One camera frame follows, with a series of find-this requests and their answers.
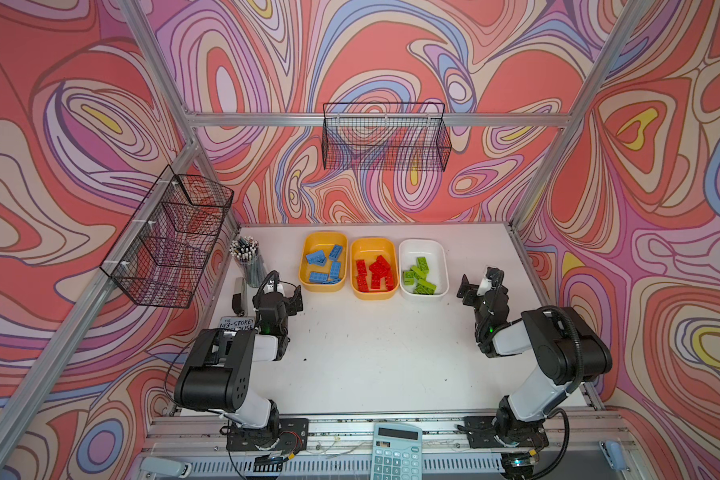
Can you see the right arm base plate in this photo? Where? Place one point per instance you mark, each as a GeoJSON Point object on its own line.
{"type": "Point", "coordinates": [490, 432]}

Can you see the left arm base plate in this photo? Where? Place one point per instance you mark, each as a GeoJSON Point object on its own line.
{"type": "Point", "coordinates": [288, 435]}

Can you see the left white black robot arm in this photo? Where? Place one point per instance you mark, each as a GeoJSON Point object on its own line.
{"type": "Point", "coordinates": [217, 373]}

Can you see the white plastic bin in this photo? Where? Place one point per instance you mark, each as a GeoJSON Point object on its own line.
{"type": "Point", "coordinates": [434, 253]}

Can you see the back black wire basket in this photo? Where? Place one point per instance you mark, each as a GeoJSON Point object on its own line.
{"type": "Point", "coordinates": [385, 136]}

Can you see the middle yellow plastic bin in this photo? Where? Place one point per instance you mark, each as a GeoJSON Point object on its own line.
{"type": "Point", "coordinates": [368, 249]}

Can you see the yellow plastic bin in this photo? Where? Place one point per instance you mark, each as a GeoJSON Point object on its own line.
{"type": "Point", "coordinates": [368, 249]}
{"type": "Point", "coordinates": [324, 240]}

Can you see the left yellow plastic bin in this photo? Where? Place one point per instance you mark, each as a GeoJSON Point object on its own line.
{"type": "Point", "coordinates": [324, 240]}

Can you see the black wire basket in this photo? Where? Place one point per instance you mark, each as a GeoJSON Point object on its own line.
{"type": "Point", "coordinates": [160, 258]}
{"type": "Point", "coordinates": [385, 136]}

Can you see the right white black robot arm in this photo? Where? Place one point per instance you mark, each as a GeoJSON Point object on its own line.
{"type": "Point", "coordinates": [567, 350]}

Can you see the left black wire basket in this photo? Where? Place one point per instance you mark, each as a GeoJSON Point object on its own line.
{"type": "Point", "coordinates": [160, 258]}

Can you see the treehouse paperback book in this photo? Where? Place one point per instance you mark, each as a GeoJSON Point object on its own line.
{"type": "Point", "coordinates": [235, 323]}

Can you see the cup of pencils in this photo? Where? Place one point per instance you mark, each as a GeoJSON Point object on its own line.
{"type": "Point", "coordinates": [246, 252]}

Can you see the teal desk calculator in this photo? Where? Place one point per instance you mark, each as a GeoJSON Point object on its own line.
{"type": "Point", "coordinates": [396, 452]}

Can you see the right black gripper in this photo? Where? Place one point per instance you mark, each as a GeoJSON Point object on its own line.
{"type": "Point", "coordinates": [470, 290]}

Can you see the blue lego brick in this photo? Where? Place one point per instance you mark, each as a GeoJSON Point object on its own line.
{"type": "Point", "coordinates": [317, 258]}
{"type": "Point", "coordinates": [335, 271]}
{"type": "Point", "coordinates": [336, 252]}
{"type": "Point", "coordinates": [319, 278]}

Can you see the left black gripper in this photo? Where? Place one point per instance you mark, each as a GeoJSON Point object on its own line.
{"type": "Point", "coordinates": [288, 302]}

